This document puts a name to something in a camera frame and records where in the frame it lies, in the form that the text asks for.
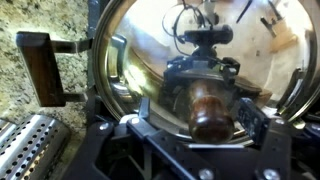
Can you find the steel lid with wooden knob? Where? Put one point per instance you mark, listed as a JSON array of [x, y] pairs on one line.
[[206, 66]]

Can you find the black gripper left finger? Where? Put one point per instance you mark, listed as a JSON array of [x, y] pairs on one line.
[[186, 164]]

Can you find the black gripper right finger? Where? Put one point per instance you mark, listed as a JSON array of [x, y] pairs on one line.
[[270, 135]]

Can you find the perforated steel utensil holder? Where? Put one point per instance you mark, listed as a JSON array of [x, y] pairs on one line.
[[30, 150]]

